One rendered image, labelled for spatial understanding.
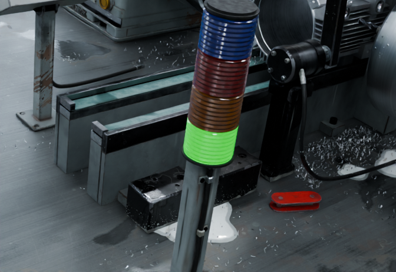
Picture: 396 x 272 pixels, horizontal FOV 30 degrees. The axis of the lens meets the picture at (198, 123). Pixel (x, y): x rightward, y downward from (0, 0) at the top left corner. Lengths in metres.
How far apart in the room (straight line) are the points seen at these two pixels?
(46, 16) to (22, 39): 0.43
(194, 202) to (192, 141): 0.09
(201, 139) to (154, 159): 0.35
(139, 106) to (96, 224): 0.24
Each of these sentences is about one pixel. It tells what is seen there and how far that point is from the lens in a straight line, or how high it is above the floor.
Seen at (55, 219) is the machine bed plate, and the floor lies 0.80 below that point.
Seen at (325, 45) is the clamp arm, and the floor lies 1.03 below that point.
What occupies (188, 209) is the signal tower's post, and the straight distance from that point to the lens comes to 0.91.
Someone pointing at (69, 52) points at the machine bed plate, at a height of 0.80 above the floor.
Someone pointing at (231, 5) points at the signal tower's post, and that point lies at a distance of 0.79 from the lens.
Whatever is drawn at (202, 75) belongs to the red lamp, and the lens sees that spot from 0.81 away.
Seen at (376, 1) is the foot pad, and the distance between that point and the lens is 1.39.
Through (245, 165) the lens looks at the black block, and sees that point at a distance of 1.19.
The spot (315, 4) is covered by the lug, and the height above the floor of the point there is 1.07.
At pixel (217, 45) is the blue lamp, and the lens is 0.78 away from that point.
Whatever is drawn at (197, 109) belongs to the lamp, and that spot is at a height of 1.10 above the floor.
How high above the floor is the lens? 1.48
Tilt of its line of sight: 29 degrees down
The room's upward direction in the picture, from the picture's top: 9 degrees clockwise
